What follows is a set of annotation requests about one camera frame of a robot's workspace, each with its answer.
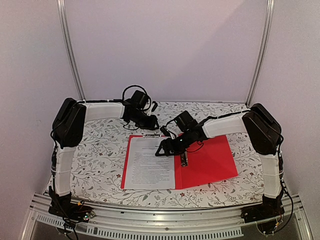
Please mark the aluminium front rail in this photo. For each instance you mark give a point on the aluminium front rail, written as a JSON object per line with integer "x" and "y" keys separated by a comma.
{"x": 122, "y": 222}

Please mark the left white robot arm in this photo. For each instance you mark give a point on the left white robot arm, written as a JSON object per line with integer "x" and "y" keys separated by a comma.
{"x": 69, "y": 123}

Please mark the right aluminium frame post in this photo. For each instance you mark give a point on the right aluminium frame post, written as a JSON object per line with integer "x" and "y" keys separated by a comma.
{"x": 270, "y": 5}

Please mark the left aluminium frame post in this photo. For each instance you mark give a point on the left aluminium frame post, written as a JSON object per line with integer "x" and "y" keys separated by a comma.
{"x": 61, "y": 7}

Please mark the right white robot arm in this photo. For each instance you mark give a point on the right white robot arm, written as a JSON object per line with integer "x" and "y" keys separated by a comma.
{"x": 264, "y": 132}

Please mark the aluminium frame post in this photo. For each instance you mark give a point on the aluminium frame post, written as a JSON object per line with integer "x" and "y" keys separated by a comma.
{"x": 61, "y": 7}
{"x": 270, "y": 5}

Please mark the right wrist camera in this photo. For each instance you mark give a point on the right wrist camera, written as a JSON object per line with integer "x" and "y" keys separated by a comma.
{"x": 167, "y": 132}

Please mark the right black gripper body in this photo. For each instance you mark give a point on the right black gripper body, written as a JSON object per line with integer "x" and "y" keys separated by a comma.
{"x": 180, "y": 147}

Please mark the printed white paper sheets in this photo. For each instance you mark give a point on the printed white paper sheets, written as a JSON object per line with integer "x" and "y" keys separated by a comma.
{"x": 143, "y": 170}

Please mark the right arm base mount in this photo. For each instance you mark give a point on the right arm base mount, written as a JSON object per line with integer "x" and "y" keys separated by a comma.
{"x": 269, "y": 208}

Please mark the spine metal folder clip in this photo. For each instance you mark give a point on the spine metal folder clip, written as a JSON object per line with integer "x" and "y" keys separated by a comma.
{"x": 184, "y": 159}

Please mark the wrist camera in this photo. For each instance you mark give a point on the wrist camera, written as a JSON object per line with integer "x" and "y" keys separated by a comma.
{"x": 152, "y": 107}
{"x": 167, "y": 132}

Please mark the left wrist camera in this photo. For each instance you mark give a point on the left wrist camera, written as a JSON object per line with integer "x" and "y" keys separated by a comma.
{"x": 152, "y": 107}

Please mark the red file folder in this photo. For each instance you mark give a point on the red file folder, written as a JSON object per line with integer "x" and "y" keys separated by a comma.
{"x": 213, "y": 162}

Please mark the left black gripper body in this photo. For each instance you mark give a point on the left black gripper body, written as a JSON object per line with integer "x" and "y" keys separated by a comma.
{"x": 142, "y": 122}

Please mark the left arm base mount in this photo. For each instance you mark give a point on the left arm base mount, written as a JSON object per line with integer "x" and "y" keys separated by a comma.
{"x": 62, "y": 206}

